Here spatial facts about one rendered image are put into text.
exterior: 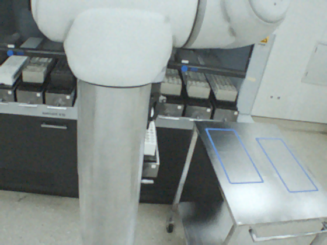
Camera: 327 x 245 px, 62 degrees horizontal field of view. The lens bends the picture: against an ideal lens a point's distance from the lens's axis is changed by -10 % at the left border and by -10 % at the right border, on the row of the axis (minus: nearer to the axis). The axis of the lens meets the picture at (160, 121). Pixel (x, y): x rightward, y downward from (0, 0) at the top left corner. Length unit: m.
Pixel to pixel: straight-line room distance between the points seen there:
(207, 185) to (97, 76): 1.60
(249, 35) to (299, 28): 2.59
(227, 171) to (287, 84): 2.10
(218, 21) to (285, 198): 0.88
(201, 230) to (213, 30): 1.35
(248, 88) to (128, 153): 1.30
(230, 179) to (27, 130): 1.09
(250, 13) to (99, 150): 0.26
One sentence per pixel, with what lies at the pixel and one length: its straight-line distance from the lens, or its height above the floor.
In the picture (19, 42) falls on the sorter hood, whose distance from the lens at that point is 1.54.
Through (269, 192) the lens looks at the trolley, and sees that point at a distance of 1.14.
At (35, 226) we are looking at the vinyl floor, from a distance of 1.93.
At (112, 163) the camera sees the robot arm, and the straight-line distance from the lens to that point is 0.41.
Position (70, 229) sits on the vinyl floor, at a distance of 1.89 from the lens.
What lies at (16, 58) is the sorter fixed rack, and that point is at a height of 0.86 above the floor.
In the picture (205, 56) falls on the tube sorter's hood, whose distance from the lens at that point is 1.49.
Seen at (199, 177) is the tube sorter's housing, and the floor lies 0.32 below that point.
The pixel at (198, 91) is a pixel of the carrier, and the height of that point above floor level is 0.86.
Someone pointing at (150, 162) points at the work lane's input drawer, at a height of 0.81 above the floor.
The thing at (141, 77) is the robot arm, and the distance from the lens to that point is 0.36.
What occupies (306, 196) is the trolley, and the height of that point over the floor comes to 0.82.
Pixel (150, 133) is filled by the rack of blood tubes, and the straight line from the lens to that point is 1.17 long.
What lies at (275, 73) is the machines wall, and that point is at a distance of 3.02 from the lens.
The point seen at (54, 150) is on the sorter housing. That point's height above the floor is 0.44.
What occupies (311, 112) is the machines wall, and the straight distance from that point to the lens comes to 3.48.
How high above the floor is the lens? 1.53
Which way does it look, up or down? 33 degrees down
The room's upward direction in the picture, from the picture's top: 10 degrees clockwise
